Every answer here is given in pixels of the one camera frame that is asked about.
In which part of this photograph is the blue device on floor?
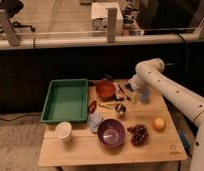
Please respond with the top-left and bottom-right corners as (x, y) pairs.
(179, 132), (190, 149)

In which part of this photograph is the white paper cup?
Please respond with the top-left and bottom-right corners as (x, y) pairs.
(55, 122), (72, 143)

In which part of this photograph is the crumpled clear plastic cup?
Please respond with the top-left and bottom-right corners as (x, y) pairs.
(87, 112), (103, 133)

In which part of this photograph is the small metal measuring cup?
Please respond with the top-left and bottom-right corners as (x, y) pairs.
(99, 103), (126, 115)

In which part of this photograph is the white cardboard box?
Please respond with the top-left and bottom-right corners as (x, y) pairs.
(91, 2), (123, 35)

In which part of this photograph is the green plastic tray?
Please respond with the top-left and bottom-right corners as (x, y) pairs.
(41, 79), (88, 124)

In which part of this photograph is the blue sponge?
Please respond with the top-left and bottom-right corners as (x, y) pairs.
(125, 83), (132, 91)

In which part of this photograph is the blue plastic cup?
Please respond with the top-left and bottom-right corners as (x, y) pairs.
(139, 89), (150, 103)

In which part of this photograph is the bunch of red grapes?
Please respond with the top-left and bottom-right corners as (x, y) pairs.
(127, 124), (149, 146)

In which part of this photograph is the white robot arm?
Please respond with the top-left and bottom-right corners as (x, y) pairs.
(129, 58), (204, 171)

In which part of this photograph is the purple bowl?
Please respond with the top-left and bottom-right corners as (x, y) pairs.
(97, 119), (125, 147)

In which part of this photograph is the orange yellow apple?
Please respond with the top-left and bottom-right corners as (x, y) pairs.
(153, 117), (166, 131)

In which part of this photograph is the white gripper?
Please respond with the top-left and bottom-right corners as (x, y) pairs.
(128, 75), (148, 104)

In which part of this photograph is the orange bowl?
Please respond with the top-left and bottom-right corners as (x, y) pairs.
(96, 80), (115, 100)

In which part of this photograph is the black office chair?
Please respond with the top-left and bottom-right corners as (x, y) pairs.
(0, 0), (35, 33)

